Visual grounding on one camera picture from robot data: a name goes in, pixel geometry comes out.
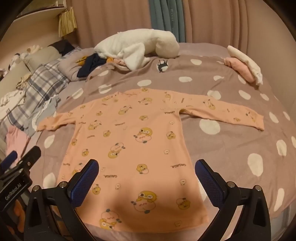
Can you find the mustard yellow plush piece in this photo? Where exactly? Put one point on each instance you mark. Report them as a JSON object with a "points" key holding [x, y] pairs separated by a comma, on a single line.
{"points": [[109, 59], [81, 59]]}

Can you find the teal curtain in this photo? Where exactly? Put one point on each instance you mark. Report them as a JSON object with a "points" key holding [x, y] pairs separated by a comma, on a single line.
{"points": [[166, 18]]}

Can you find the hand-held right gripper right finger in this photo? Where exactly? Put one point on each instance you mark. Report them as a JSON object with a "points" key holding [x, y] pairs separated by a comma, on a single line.
{"points": [[208, 182]]}

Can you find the orange printed baby shirt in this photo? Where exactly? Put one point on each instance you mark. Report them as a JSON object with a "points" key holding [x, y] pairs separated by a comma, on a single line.
{"points": [[138, 150]]}

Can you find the pink curtain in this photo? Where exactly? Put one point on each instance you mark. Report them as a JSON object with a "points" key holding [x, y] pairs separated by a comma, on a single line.
{"points": [[115, 16]]}

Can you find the beige pillow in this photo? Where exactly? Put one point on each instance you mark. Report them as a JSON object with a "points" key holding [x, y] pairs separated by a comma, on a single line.
{"points": [[44, 54], [11, 75]]}

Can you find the navy blue cloth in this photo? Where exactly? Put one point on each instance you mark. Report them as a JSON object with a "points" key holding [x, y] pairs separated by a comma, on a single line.
{"points": [[92, 63]]}

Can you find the yellow tassel fringe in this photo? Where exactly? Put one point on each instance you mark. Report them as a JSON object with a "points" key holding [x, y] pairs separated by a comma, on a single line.
{"points": [[67, 22]]}

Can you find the grey and white garment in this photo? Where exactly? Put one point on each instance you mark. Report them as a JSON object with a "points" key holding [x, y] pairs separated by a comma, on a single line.
{"points": [[45, 113]]}

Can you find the white shelf board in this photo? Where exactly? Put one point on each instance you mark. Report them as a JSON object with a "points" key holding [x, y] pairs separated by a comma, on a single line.
{"points": [[39, 9]]}

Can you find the mauve pillow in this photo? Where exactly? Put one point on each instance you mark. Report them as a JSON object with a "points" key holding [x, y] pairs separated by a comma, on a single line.
{"points": [[68, 67]]}

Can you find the mauve polka dot blanket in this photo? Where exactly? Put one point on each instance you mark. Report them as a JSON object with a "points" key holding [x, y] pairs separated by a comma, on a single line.
{"points": [[231, 150]]}

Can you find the white striped cloth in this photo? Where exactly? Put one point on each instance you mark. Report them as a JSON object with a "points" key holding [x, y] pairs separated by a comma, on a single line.
{"points": [[10, 103]]}

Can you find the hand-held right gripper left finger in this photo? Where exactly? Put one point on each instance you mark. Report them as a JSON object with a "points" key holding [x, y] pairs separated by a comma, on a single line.
{"points": [[86, 179]]}

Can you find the pink flat garment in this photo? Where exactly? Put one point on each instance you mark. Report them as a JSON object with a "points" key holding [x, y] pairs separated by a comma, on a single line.
{"points": [[16, 141]]}

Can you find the white fluffy garment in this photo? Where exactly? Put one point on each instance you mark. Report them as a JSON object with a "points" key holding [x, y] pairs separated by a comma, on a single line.
{"points": [[138, 44]]}

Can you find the folded pink garment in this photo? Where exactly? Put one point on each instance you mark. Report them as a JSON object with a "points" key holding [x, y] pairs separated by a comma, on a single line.
{"points": [[239, 68]]}

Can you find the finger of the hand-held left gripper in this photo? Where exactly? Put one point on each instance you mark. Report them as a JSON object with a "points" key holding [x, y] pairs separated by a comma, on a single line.
{"points": [[29, 156], [9, 158]]}

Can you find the dark cloth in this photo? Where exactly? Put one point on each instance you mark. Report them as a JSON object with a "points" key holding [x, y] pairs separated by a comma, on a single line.
{"points": [[62, 45]]}

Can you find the grey plaid pillow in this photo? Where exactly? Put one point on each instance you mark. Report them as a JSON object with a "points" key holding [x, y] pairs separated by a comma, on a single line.
{"points": [[46, 78]]}

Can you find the folded white garment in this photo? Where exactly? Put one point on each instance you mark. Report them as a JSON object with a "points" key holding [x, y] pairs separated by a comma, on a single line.
{"points": [[247, 60]]}

